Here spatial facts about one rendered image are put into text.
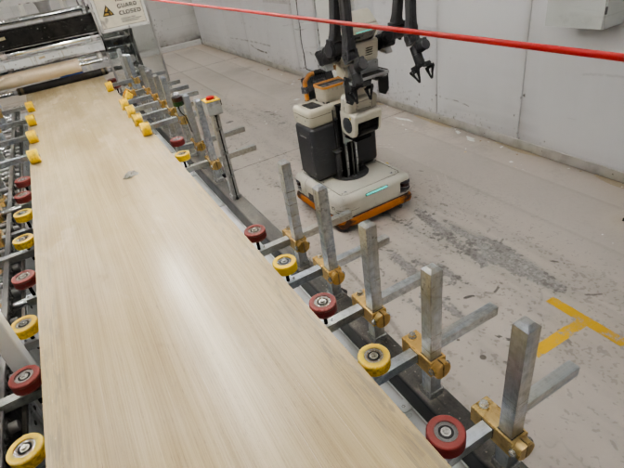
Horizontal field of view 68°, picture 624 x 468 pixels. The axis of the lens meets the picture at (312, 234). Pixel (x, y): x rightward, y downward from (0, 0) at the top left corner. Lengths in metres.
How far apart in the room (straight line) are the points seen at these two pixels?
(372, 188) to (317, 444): 2.38
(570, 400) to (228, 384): 1.57
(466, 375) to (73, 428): 1.65
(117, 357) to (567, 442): 1.69
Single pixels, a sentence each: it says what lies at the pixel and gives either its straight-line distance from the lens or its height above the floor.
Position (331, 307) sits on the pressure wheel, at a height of 0.90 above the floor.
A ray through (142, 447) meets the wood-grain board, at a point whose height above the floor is 0.90.
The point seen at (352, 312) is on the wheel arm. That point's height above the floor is 0.82.
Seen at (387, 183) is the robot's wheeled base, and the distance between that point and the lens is 3.29.
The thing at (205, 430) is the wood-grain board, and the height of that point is 0.90.
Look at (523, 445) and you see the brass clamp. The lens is 1.15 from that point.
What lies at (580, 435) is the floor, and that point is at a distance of 2.24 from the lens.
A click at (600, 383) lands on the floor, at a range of 2.44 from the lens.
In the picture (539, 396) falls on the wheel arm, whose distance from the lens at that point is 1.25.
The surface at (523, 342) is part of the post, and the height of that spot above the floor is 1.12.
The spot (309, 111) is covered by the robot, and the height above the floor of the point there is 0.81.
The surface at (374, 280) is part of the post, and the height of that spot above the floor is 0.94.
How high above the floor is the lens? 1.79
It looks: 33 degrees down
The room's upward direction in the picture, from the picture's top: 10 degrees counter-clockwise
